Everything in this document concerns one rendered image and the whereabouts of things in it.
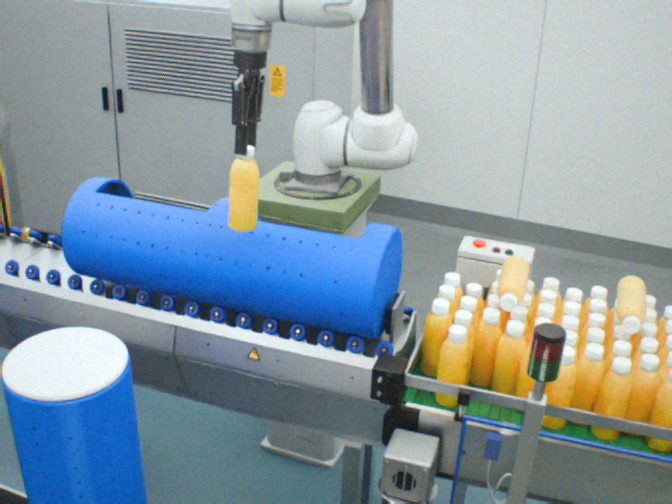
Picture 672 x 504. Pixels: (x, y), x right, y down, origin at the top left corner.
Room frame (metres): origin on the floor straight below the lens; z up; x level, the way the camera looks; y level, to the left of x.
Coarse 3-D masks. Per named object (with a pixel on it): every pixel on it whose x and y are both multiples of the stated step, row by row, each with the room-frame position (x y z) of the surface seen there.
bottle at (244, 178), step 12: (240, 156) 1.71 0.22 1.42; (252, 156) 1.72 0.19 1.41; (240, 168) 1.69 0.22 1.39; (252, 168) 1.69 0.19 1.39; (240, 180) 1.68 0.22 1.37; (252, 180) 1.69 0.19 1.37; (240, 192) 1.68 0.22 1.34; (252, 192) 1.69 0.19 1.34; (228, 204) 1.70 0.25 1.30; (240, 204) 1.68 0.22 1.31; (252, 204) 1.69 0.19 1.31; (228, 216) 1.69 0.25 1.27; (240, 216) 1.67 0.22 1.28; (252, 216) 1.69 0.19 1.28; (240, 228) 1.67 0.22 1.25; (252, 228) 1.68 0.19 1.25
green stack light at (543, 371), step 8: (528, 360) 1.26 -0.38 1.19; (536, 360) 1.24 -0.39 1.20; (544, 360) 1.23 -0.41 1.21; (560, 360) 1.24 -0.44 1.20; (528, 368) 1.25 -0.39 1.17; (536, 368) 1.23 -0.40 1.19; (544, 368) 1.23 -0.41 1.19; (552, 368) 1.23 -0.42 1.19; (536, 376) 1.23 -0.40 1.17; (544, 376) 1.23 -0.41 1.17; (552, 376) 1.23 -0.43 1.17
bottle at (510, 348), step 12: (504, 336) 1.54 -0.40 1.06; (516, 336) 1.52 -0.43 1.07; (504, 348) 1.52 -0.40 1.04; (516, 348) 1.51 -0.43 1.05; (504, 360) 1.52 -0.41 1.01; (516, 360) 1.51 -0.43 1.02; (504, 372) 1.51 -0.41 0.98; (516, 372) 1.51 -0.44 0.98; (492, 384) 1.54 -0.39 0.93; (504, 384) 1.51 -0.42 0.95
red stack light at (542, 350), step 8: (536, 336) 1.25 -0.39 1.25; (536, 344) 1.24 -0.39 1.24; (544, 344) 1.23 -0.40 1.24; (552, 344) 1.23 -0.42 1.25; (560, 344) 1.23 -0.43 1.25; (536, 352) 1.24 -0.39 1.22; (544, 352) 1.23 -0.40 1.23; (552, 352) 1.23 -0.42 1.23; (560, 352) 1.23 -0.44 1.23; (552, 360) 1.23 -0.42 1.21
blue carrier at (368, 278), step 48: (96, 192) 1.93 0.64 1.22; (96, 240) 1.83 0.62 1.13; (144, 240) 1.79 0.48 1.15; (192, 240) 1.76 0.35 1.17; (240, 240) 1.73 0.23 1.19; (288, 240) 1.71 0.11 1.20; (336, 240) 1.70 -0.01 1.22; (384, 240) 1.69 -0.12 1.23; (144, 288) 1.83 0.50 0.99; (192, 288) 1.74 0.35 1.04; (240, 288) 1.69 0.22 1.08; (288, 288) 1.65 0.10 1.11; (336, 288) 1.62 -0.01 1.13; (384, 288) 1.69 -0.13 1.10
